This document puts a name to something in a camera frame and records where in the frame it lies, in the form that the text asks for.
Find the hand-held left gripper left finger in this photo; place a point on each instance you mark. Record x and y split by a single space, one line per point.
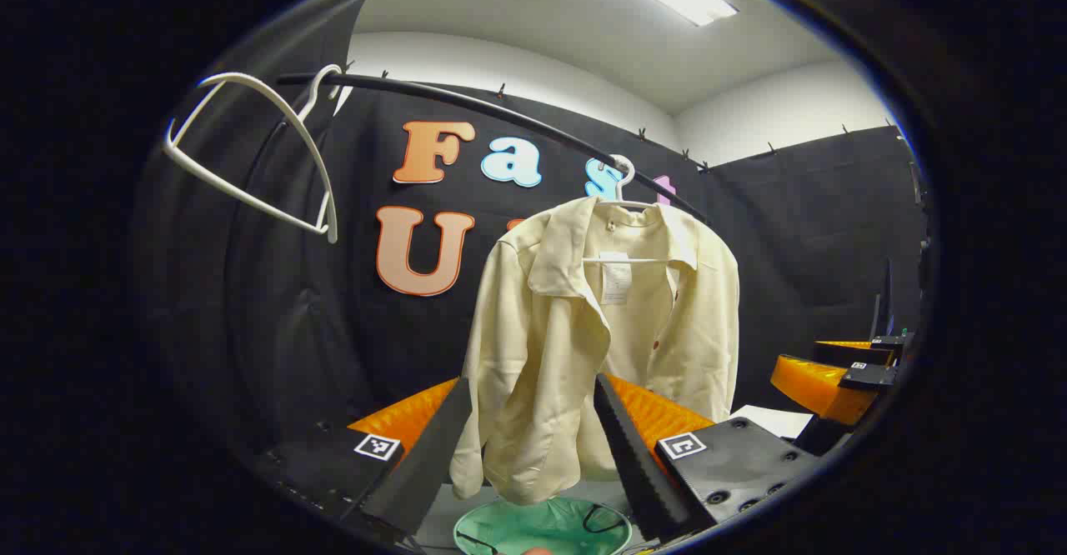
421 463

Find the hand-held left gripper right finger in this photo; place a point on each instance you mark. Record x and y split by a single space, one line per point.
633 455

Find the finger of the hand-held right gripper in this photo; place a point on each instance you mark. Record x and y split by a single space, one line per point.
884 348
821 392

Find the green laundry hamper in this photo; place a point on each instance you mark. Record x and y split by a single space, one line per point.
533 526

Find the cream button shirt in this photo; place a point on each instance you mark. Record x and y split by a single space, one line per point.
542 355

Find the white plastic hanger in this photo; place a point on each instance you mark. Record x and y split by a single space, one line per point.
625 203
331 217

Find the white sheet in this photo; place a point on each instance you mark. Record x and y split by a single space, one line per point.
771 422

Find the black backdrop cloth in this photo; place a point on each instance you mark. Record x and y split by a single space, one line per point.
333 313

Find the black clothes rail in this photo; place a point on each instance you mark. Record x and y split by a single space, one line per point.
500 113

